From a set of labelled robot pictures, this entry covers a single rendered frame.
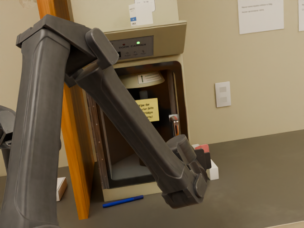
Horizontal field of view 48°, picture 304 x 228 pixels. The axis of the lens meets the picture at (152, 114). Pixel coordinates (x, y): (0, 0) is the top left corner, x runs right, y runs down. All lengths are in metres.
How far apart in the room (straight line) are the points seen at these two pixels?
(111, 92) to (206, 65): 1.00
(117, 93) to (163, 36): 0.41
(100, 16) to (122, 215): 0.62
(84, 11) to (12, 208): 0.75
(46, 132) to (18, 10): 1.12
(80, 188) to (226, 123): 0.83
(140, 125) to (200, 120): 0.98
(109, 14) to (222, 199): 0.68
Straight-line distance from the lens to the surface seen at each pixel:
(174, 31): 1.01
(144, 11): 1.01
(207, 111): 1.62
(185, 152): 0.79
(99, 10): 1.09
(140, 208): 1.15
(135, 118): 0.65
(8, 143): 0.80
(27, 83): 0.52
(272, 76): 1.70
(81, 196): 1.12
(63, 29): 0.57
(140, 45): 1.02
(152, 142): 0.67
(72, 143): 1.05
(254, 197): 1.17
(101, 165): 1.16
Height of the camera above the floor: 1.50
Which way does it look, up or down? 14 degrees down
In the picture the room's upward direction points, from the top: 7 degrees counter-clockwise
